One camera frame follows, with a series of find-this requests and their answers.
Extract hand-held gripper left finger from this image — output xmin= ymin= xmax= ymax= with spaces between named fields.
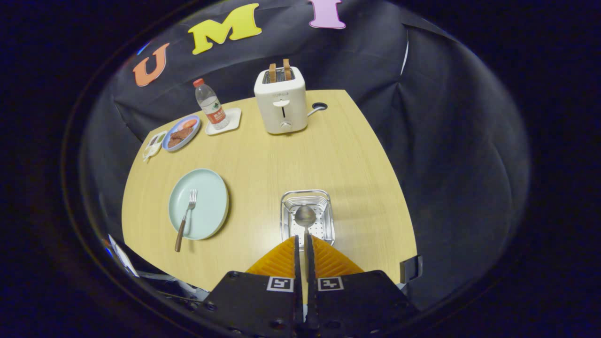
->
xmin=200 ymin=235 xmax=305 ymax=338

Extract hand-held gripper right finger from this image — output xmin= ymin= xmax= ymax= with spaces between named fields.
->
xmin=305 ymin=233 xmax=418 ymax=336

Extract wooden-handled metal spoon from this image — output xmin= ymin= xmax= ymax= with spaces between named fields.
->
xmin=294 ymin=205 xmax=317 ymax=254

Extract wooden-handled metal fork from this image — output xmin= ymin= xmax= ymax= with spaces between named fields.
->
xmin=175 ymin=189 xmax=198 ymax=253

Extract metal drain basket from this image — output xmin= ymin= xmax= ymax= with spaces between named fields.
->
xmin=280 ymin=189 xmax=335 ymax=247

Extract black table clamp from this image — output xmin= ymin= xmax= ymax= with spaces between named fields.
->
xmin=400 ymin=255 xmax=424 ymax=284

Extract light green plate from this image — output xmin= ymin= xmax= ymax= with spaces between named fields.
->
xmin=168 ymin=169 xmax=230 ymax=241

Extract white toaster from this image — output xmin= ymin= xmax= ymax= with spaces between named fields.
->
xmin=254 ymin=67 xmax=308 ymax=135

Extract white square coaster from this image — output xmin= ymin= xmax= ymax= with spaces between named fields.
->
xmin=205 ymin=108 xmax=242 ymax=136

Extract brown meat slices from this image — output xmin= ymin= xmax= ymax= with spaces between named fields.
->
xmin=167 ymin=127 xmax=194 ymax=148

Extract clear plastic water bottle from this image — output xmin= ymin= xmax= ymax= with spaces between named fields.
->
xmin=193 ymin=78 xmax=231 ymax=131

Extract blue plate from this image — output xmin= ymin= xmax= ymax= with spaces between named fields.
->
xmin=162 ymin=115 xmax=201 ymax=153

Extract white divided sauce dish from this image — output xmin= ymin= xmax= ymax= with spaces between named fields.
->
xmin=143 ymin=131 xmax=168 ymax=163

